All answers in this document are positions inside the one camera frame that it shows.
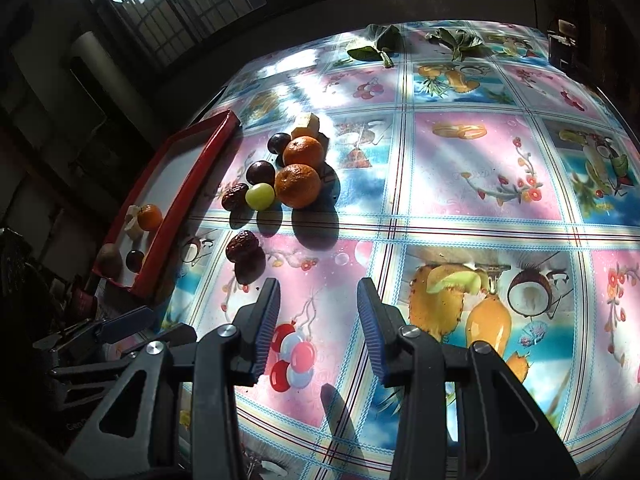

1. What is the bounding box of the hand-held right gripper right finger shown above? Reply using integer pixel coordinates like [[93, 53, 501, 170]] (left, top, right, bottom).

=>
[[356, 277, 581, 480]]

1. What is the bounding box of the green leaf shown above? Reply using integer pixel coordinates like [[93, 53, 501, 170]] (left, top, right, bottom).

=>
[[346, 24, 403, 68]]

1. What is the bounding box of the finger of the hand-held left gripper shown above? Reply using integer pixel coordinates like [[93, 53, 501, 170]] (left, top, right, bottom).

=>
[[120, 323, 198, 361], [95, 306, 156, 346]]

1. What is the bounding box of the red date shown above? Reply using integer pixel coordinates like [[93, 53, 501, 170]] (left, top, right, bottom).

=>
[[221, 184, 249, 211], [225, 230, 261, 263]]

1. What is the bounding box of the orange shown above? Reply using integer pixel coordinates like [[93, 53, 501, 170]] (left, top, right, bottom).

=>
[[136, 204, 164, 231], [282, 135, 325, 170], [274, 163, 322, 209]]

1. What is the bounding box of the barred window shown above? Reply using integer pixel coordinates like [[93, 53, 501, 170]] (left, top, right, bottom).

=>
[[90, 0, 506, 68]]

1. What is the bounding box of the white pipe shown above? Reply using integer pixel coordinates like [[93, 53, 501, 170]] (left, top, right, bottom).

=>
[[70, 31, 108, 61]]

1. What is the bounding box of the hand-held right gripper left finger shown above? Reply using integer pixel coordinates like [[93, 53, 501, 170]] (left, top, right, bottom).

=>
[[65, 277, 282, 480]]

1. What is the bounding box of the red tray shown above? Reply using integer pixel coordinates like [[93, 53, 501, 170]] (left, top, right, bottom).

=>
[[90, 110, 242, 306]]

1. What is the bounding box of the bunch of green leaves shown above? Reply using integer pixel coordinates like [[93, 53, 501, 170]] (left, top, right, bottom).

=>
[[425, 27, 487, 63]]

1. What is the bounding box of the brown kiwi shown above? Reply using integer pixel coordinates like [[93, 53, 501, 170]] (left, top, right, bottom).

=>
[[96, 243, 122, 277]]

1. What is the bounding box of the black box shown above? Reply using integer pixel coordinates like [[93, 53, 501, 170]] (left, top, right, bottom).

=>
[[547, 30, 581, 67]]

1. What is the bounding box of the green grape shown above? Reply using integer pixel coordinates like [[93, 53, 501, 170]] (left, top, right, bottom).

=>
[[245, 183, 276, 211]]

